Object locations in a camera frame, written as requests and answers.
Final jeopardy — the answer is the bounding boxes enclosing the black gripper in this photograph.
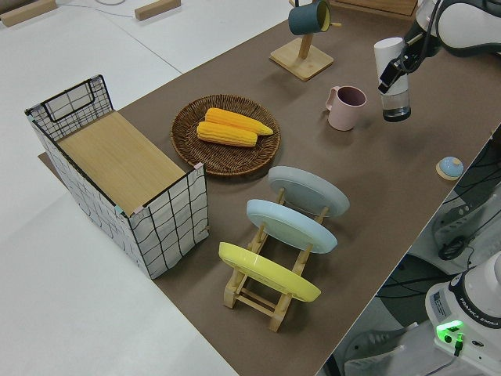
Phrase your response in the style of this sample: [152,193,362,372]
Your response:
[391,27,430,74]

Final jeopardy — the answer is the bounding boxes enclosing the wooden basket lid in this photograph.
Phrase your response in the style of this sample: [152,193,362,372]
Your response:
[56,110,186,215]

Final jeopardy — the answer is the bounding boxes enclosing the brown table mat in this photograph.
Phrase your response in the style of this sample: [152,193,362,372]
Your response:
[37,0,501,376]

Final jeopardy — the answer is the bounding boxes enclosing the wire basket with grid liner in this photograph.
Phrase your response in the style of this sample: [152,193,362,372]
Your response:
[23,73,211,280]

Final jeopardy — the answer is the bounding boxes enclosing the round wicker tray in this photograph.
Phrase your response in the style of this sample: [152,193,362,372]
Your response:
[170,93,282,180]

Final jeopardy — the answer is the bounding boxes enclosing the yellow corn cob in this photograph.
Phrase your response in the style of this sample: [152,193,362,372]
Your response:
[196,120,259,149]
[204,107,274,137]

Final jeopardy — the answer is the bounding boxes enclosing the wooden cabinet box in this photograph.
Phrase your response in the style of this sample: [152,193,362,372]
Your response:
[332,0,420,16]

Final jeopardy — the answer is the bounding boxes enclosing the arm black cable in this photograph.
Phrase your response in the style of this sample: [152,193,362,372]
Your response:
[398,0,442,75]

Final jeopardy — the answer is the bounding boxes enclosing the dark blue mug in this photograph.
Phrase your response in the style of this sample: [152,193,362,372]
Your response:
[288,0,333,37]

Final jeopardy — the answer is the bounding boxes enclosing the white water bottle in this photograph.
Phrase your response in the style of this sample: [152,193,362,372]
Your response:
[373,37,412,121]

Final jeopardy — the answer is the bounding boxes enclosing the grey plate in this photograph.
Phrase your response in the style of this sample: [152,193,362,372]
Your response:
[268,165,351,219]

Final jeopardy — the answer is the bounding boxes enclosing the wooden plate rack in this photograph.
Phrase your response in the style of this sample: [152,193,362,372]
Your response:
[222,186,330,334]

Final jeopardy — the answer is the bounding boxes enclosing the light blue call bell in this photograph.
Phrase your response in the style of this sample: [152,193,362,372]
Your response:
[435,155,465,181]

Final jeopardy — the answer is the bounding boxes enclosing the pink cup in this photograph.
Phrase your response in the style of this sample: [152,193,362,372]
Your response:
[325,85,368,132]

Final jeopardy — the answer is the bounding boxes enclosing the black power adapter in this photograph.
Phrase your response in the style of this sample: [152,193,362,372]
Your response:
[438,238,470,262]

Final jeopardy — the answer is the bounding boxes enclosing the wooden block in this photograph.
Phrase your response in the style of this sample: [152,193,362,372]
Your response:
[0,0,56,27]
[134,0,183,21]

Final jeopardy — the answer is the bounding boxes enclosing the light blue plate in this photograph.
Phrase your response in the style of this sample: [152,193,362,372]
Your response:
[245,198,339,255]

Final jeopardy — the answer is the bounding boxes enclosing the yellow plate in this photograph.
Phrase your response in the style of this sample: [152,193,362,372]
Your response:
[218,241,323,303]

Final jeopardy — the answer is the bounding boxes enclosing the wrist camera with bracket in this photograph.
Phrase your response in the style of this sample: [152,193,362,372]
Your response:
[377,57,398,95]

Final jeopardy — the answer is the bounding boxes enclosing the wooden stand base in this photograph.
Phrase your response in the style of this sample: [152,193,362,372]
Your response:
[269,0,342,82]

